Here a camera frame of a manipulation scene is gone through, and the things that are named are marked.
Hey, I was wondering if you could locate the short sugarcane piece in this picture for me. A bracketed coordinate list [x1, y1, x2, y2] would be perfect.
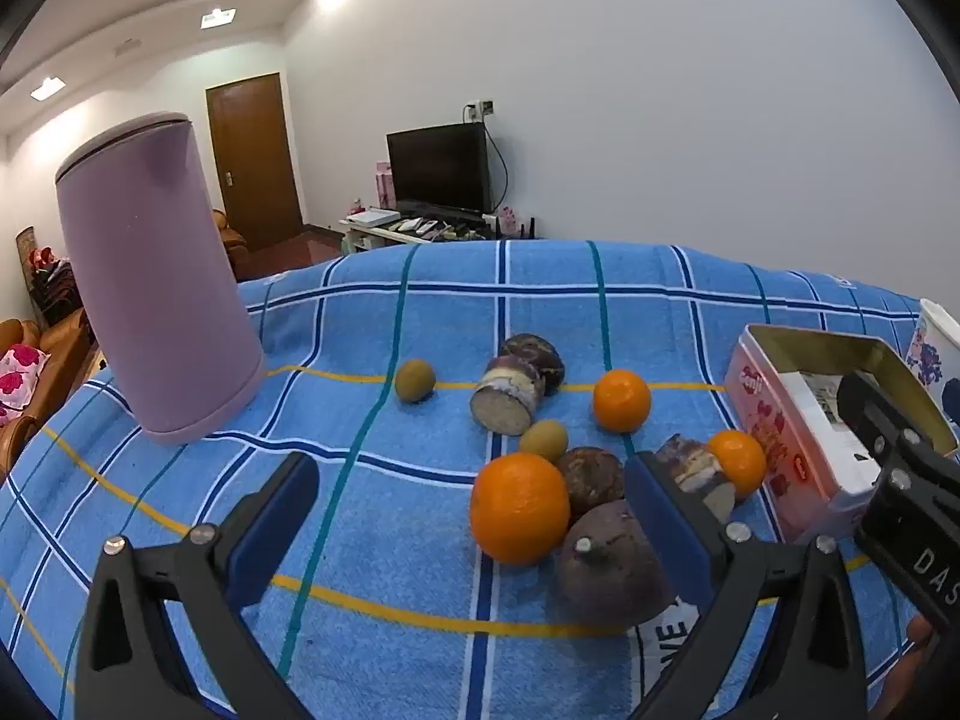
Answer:
[654, 433, 737, 524]

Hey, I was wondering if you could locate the thick sugarcane piece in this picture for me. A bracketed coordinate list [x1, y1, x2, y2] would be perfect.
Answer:
[470, 356, 546, 437]

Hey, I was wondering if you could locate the brown wall hanging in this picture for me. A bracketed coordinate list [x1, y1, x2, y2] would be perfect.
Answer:
[15, 225, 37, 293]

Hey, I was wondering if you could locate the white television stand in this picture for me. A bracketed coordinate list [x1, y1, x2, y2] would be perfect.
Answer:
[339, 210, 541, 256]

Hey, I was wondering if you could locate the person's right hand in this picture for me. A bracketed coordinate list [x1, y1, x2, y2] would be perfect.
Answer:
[874, 611, 950, 720]

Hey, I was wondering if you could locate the black television cable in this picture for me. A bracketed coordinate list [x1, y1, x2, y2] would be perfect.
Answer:
[484, 116, 511, 215]

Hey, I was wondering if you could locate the brown wooden door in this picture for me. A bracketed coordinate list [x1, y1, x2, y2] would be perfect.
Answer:
[205, 73, 306, 254]

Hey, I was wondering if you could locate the large orange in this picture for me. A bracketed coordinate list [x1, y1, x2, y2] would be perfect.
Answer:
[470, 453, 572, 567]

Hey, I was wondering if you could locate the black television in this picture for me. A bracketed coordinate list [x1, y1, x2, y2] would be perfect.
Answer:
[386, 121, 494, 215]

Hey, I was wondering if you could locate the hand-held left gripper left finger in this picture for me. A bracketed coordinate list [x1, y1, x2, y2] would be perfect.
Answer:
[75, 452, 321, 720]

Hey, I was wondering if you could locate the small orange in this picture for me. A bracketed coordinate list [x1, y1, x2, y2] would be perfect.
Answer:
[708, 430, 767, 502]

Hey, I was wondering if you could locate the brown leather sofa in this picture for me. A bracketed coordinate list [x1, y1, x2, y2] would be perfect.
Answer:
[0, 306, 95, 481]

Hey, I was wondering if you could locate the black clothes rack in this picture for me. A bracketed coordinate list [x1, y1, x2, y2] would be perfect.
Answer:
[28, 244, 85, 327]

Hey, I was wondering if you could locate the white floral paper cup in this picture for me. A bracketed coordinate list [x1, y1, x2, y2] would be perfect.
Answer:
[904, 298, 960, 398]

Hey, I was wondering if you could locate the purple electric kettle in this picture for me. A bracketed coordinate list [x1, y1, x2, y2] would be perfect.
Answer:
[55, 112, 269, 445]

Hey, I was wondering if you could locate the pink tin box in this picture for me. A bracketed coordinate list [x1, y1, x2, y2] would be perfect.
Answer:
[724, 323, 960, 545]

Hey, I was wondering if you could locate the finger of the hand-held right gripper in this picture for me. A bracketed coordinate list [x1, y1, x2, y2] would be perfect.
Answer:
[835, 370, 960, 496]

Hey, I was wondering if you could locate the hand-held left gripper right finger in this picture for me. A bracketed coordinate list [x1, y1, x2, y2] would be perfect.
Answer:
[625, 452, 871, 720]

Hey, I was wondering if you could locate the pink floral cushion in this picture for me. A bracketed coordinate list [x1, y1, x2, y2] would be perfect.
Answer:
[0, 343, 50, 421]

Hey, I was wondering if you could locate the medium orange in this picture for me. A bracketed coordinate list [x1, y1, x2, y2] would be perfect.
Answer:
[593, 369, 652, 434]

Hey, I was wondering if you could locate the small green-brown fruit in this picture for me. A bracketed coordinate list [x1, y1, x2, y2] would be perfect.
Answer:
[519, 420, 569, 463]
[394, 358, 437, 404]

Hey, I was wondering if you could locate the blue plaid blanket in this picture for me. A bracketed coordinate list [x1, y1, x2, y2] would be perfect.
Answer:
[0, 238, 960, 720]

